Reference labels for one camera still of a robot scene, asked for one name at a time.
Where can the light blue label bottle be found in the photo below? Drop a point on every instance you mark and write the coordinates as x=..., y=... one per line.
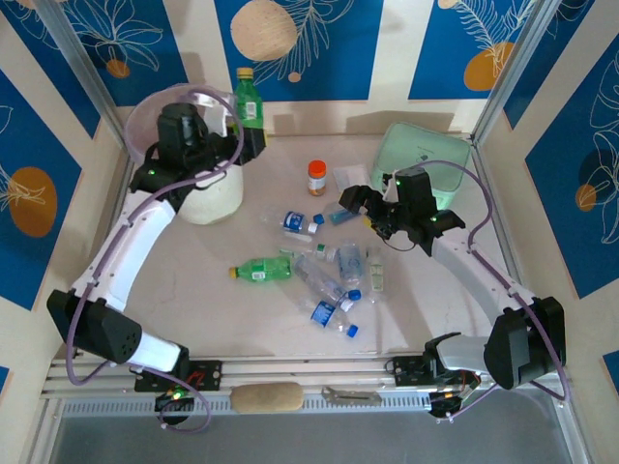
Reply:
x=342, y=216

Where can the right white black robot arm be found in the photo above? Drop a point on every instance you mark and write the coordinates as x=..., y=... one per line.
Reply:
x=469, y=270

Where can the dented green plastic bottle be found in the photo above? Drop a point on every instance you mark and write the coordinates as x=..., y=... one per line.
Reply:
x=266, y=269

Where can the clear pale-label blue-cap bottle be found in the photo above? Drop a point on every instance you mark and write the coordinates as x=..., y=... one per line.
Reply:
x=350, y=263

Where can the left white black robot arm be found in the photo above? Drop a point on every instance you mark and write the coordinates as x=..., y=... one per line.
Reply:
x=130, y=241

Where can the orange-lid jar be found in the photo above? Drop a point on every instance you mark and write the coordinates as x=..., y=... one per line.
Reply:
x=317, y=176

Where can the small blue-label white-cap bottle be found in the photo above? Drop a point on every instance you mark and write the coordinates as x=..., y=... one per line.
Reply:
x=294, y=221

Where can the blue-label blue-cap bottle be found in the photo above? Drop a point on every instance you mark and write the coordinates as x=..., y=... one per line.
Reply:
x=323, y=314

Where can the mint green plastic box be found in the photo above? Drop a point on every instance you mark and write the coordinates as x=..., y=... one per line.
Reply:
x=435, y=150

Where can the clear white-cap bottle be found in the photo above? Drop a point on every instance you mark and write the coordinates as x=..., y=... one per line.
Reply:
x=316, y=278

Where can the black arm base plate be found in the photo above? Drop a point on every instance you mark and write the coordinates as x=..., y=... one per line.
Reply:
x=408, y=372
x=208, y=374

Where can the beige oblong pad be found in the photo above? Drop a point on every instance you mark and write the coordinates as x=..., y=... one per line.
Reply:
x=266, y=397

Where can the clear plastic pouch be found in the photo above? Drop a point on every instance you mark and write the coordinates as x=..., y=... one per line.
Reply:
x=350, y=175

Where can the aluminium frame post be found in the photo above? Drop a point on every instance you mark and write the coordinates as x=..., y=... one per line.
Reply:
x=83, y=67
x=515, y=67

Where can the square clear green-band bottle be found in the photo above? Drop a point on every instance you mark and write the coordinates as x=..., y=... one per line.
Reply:
x=309, y=251

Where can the white ribbed waste bin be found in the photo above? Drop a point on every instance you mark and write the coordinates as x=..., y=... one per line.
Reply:
x=217, y=193

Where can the flat metal tool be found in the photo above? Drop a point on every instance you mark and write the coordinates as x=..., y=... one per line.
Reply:
x=353, y=398

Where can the black controller board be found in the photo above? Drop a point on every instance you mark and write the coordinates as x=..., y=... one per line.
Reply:
x=447, y=403
x=169, y=401

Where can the aluminium front rail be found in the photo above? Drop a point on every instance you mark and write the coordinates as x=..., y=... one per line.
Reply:
x=314, y=374

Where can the grey metal panel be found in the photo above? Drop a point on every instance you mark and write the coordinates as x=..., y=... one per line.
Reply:
x=309, y=440

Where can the purple plastic bin liner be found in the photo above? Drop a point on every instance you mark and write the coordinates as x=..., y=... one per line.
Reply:
x=140, y=125

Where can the smooth green plastic bottle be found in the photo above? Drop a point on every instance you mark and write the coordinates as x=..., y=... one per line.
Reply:
x=249, y=104

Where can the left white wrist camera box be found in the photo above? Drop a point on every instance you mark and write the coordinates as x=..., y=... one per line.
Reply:
x=215, y=113

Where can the clear green-cap bottle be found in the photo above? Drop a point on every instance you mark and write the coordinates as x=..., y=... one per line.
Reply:
x=377, y=275

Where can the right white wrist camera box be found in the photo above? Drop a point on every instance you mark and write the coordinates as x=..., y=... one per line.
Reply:
x=391, y=186

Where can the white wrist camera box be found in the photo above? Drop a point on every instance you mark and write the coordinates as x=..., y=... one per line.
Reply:
x=391, y=186
x=215, y=113

